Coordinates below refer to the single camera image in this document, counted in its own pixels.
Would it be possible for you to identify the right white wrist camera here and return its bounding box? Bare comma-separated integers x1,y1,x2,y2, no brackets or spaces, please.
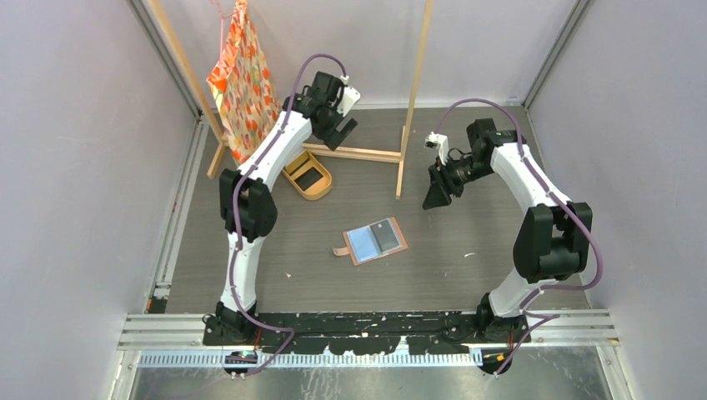
424,132,449,165

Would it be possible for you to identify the pink clothes hanger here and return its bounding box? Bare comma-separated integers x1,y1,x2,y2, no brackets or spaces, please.
208,0,237,56

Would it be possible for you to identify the orange floral fabric bag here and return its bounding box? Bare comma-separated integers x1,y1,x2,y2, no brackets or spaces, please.
206,1,281,165

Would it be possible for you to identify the black card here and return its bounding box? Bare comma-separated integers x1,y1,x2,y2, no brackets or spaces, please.
295,167,323,191

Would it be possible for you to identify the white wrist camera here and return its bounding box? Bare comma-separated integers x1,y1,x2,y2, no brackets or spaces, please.
424,132,449,165
337,75,361,117

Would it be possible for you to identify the wooden clothes rack frame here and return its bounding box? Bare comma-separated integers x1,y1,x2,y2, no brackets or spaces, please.
141,1,434,199

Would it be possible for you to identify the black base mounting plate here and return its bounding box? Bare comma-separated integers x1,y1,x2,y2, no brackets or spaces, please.
201,310,529,356

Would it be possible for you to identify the orange oval tray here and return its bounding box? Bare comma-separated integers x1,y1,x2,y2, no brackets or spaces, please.
282,150,333,201

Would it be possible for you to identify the brown leather card holder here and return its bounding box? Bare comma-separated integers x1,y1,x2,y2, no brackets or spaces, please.
333,217,409,266

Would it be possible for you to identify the dark grey credit card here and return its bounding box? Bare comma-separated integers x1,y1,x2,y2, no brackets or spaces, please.
369,218,401,253

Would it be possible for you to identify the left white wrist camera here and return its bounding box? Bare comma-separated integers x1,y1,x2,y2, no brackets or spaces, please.
337,75,361,117

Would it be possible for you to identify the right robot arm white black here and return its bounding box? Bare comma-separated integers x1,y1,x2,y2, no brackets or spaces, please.
423,118,593,342

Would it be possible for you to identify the aluminium rail frame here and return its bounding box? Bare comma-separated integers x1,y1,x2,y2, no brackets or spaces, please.
118,309,619,373

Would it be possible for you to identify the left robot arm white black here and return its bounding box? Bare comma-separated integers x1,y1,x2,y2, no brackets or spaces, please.
209,72,361,345

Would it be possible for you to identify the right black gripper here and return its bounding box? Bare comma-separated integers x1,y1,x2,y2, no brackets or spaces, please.
424,154,494,210

